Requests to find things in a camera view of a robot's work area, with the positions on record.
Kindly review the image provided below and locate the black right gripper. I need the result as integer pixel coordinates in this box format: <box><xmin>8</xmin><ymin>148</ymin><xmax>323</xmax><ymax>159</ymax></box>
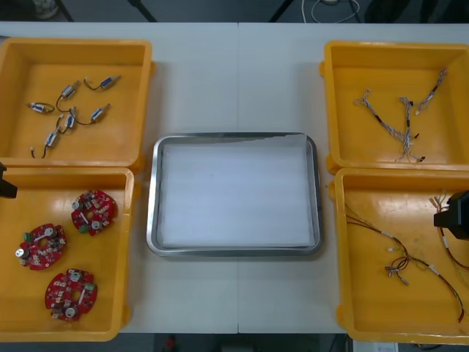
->
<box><xmin>434</xmin><ymin>189</ymin><xmax>469</xmax><ymax>241</ymax></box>

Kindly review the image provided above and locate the white cable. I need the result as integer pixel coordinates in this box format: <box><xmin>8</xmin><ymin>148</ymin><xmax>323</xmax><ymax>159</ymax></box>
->
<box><xmin>302</xmin><ymin>0</ymin><xmax>362</xmax><ymax>23</ymax></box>

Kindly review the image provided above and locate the red-black-green wire harness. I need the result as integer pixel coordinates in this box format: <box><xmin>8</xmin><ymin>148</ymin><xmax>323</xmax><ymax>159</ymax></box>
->
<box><xmin>428</xmin><ymin>192</ymin><xmax>469</xmax><ymax>283</ymax></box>
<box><xmin>344</xmin><ymin>205</ymin><xmax>411</xmax><ymax>287</ymax></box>
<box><xmin>386</xmin><ymin>254</ymin><xmax>466</xmax><ymax>324</ymax></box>

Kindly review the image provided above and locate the black chair leg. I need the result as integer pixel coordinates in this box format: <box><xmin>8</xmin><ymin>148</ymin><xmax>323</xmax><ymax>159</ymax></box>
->
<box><xmin>269</xmin><ymin>0</ymin><xmax>295</xmax><ymax>22</ymax></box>
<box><xmin>126</xmin><ymin>0</ymin><xmax>158</xmax><ymax>23</ymax></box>

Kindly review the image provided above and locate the pile of metal solenoids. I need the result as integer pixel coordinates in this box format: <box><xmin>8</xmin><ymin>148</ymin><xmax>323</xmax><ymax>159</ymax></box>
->
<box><xmin>29</xmin><ymin>74</ymin><xmax>122</xmax><ymax>159</ymax></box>

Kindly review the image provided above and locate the blue-white twisted wire harness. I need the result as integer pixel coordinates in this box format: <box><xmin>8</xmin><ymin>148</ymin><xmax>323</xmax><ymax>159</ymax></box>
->
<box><xmin>413</xmin><ymin>69</ymin><xmax>448</xmax><ymax>117</ymax></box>
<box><xmin>353</xmin><ymin>89</ymin><xmax>410</xmax><ymax>142</ymax></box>
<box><xmin>394</xmin><ymin>95</ymin><xmax>426</xmax><ymax>163</ymax></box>

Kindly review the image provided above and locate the round red circuit board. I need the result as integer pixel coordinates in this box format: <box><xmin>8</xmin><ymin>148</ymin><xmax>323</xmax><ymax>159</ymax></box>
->
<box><xmin>15</xmin><ymin>222</ymin><xmax>67</xmax><ymax>272</ymax></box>
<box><xmin>70</xmin><ymin>188</ymin><xmax>118</xmax><ymax>238</ymax></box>
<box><xmin>44</xmin><ymin>268</ymin><xmax>99</xmax><ymax>323</ymax></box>

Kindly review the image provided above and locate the yellow-orange plastic bin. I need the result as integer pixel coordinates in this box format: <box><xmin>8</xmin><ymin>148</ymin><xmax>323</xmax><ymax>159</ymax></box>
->
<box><xmin>0</xmin><ymin>38</ymin><xmax>157</xmax><ymax>170</ymax></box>
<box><xmin>328</xmin><ymin>167</ymin><xmax>469</xmax><ymax>345</ymax></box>
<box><xmin>318</xmin><ymin>40</ymin><xmax>469</xmax><ymax>172</ymax></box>
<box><xmin>0</xmin><ymin>166</ymin><xmax>142</xmax><ymax>342</ymax></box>

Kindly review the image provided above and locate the steel tray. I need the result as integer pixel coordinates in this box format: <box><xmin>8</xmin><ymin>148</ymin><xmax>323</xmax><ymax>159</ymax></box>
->
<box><xmin>145</xmin><ymin>131</ymin><xmax>323</xmax><ymax>257</ymax></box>

